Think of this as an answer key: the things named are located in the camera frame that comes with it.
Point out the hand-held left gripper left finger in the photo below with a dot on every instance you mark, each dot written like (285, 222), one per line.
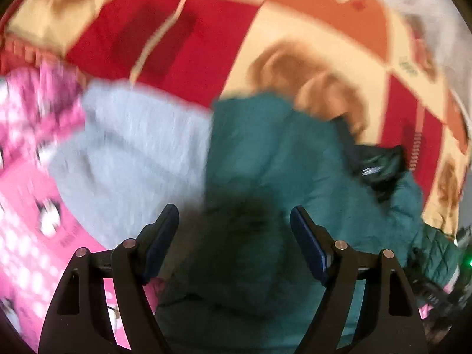
(164, 228)

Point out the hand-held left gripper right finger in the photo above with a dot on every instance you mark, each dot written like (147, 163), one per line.
(308, 236)

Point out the grey sweater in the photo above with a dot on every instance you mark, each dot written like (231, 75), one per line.
(140, 147)

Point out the green quilted jacket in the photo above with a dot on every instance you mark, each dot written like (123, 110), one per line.
(276, 155)

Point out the pink penguin blanket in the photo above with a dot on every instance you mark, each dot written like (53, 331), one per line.
(22, 228)

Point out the red orange rose quilt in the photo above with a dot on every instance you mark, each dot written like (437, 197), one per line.
(221, 25)

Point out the pale floral bedsheet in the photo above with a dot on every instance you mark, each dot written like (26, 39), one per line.
(424, 3)

